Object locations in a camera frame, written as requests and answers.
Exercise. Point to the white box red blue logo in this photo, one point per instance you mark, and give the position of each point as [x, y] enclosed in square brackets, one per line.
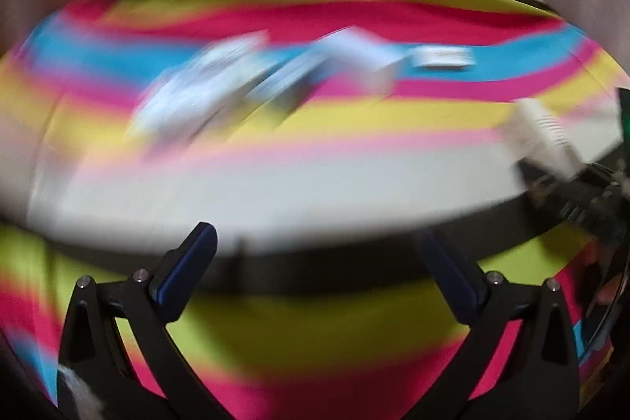
[179, 103]

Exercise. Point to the white box black fine print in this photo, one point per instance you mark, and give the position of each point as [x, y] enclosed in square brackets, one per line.
[532, 132]

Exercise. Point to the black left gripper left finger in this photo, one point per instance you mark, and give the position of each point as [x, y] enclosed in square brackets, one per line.
[117, 359]

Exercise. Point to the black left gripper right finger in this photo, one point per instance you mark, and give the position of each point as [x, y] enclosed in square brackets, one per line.
[540, 379]

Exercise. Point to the flat white box green print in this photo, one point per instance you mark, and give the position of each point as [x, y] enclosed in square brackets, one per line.
[442, 57]

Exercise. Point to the white box blue Chinese text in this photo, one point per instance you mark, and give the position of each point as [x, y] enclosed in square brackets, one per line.
[363, 60]

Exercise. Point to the multicolour striped cloth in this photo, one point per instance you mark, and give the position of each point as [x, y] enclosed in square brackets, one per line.
[317, 304]

